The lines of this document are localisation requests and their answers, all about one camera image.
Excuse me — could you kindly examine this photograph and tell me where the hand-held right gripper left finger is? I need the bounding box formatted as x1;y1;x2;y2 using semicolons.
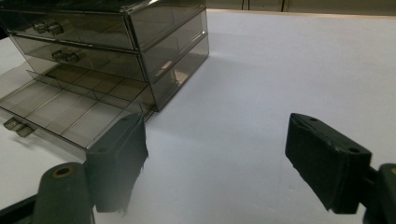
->
84;112;149;215

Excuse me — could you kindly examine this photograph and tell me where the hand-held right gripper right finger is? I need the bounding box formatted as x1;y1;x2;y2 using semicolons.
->
284;112;373;215

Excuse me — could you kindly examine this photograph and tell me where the smoky clear compartment drawer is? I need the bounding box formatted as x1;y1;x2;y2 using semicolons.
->
0;69;157;150

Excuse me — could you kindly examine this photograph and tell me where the smoky clear plastic drawer cabinet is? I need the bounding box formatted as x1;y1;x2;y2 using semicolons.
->
0;0;210;112

